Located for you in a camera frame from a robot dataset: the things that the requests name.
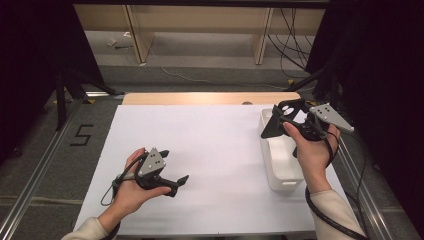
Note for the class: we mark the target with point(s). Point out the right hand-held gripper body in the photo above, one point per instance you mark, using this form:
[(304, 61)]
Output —
[(328, 115)]

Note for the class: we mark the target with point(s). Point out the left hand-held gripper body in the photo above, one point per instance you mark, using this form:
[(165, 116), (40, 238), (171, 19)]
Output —
[(151, 163)]

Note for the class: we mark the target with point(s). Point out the white plastic bin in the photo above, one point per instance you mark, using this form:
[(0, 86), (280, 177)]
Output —
[(283, 160)]

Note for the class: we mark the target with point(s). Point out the person's left hand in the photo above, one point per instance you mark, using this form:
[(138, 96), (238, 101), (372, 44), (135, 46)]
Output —
[(130, 196)]

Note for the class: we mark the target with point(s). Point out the person's right hand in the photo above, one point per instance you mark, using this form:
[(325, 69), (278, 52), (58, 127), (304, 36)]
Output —
[(313, 156)]

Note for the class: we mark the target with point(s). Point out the yellow tape piece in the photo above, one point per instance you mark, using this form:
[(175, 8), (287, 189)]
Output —
[(90, 100), (312, 103)]

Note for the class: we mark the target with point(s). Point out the round table grommet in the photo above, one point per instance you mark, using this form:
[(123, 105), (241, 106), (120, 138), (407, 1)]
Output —
[(247, 103)]

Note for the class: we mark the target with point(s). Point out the black metal stand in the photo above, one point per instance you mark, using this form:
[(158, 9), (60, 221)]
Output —
[(60, 106), (320, 75)]

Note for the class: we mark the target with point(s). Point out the white board sheet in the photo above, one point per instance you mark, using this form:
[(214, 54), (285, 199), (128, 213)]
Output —
[(206, 140)]

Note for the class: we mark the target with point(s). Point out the dark curtain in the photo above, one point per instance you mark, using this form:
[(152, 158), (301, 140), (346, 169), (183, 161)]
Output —
[(383, 66), (26, 66)]

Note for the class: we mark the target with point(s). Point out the beige wooden shelf unit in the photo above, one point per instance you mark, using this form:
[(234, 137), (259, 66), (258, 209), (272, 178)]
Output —
[(200, 20)]

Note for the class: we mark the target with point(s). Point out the small white paper scrap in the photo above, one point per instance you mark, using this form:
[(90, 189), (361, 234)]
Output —
[(111, 41)]

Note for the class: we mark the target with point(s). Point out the aluminium floor rail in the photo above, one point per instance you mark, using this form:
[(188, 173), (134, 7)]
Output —
[(40, 160), (353, 173)]

